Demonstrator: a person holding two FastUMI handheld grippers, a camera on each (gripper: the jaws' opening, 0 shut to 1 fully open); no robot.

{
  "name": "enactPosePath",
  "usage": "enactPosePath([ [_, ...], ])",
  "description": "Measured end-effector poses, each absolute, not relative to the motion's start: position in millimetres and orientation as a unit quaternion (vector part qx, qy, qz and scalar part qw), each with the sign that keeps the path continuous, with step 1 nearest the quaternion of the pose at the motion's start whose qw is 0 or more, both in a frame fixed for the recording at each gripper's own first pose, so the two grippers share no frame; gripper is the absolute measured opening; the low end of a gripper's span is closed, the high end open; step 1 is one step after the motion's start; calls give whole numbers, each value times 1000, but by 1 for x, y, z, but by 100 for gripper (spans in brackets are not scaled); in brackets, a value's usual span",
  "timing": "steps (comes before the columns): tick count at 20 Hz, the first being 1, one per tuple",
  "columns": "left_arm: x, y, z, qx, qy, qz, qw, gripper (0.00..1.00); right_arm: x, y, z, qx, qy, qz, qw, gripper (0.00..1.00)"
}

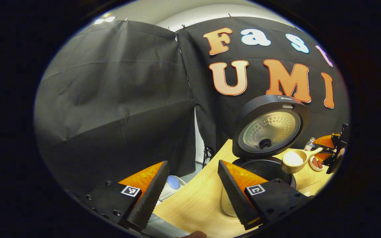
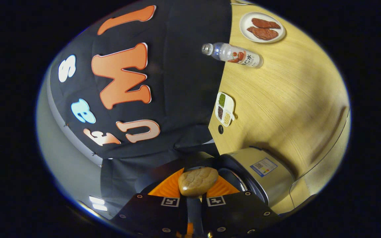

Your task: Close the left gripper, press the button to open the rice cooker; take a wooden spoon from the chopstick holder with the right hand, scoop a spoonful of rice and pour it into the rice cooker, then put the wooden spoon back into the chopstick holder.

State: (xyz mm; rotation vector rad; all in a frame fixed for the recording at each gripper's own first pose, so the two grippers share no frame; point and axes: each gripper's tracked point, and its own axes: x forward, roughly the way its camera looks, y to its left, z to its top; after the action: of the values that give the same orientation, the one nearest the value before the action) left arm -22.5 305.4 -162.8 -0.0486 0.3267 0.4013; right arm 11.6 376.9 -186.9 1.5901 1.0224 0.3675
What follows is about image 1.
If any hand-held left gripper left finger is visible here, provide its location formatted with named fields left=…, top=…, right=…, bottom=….
left=68, top=161, right=170, bottom=232

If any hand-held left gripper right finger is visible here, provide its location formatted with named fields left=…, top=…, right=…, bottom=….
left=218, top=160, right=313, bottom=231

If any white rice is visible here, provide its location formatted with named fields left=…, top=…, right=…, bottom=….
left=286, top=151, right=304, bottom=167

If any wooden spoon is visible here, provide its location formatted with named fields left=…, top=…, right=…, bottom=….
left=281, top=146, right=325, bottom=175

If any black silver rice cooker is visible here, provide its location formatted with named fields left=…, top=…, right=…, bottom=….
left=221, top=95, right=310, bottom=218

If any clear rice container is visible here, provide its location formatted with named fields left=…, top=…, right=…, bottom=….
left=298, top=180, right=330, bottom=197

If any white plate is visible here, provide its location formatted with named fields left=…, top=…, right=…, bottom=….
left=310, top=155, right=326, bottom=172

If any white basket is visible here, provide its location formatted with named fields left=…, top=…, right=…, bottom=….
left=159, top=180, right=187, bottom=202

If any blue round lid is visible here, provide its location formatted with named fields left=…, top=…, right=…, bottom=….
left=167, top=175, right=181, bottom=190

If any black stand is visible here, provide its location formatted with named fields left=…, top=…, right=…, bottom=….
left=202, top=145, right=216, bottom=169

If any black backdrop cloth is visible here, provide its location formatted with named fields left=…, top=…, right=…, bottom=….
left=33, top=17, right=350, bottom=195

